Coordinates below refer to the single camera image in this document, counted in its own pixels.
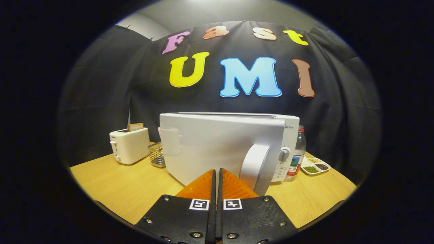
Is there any black backdrop cloth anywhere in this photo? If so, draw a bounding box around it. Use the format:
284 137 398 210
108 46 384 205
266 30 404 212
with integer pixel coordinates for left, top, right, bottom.
57 20 382 177

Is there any white toaster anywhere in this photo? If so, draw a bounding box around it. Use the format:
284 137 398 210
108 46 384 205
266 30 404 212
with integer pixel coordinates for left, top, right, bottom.
109 127 151 165

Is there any white microwave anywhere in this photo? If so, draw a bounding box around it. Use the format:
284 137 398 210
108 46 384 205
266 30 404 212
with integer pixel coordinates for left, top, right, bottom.
159 112 300 197

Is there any metal wire basket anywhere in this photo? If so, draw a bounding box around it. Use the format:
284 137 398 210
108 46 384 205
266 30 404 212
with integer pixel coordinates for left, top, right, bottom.
148 142 166 168

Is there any white divided dish with beans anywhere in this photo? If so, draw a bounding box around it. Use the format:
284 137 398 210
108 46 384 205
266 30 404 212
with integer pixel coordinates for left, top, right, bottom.
300 158 331 176

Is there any clear plastic water bottle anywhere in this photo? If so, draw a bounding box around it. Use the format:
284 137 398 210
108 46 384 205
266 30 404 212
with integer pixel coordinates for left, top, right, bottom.
285 125 307 182

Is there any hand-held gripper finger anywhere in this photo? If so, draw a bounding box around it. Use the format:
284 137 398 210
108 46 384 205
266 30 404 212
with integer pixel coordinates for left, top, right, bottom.
135 169 216 244
216 168 299 244

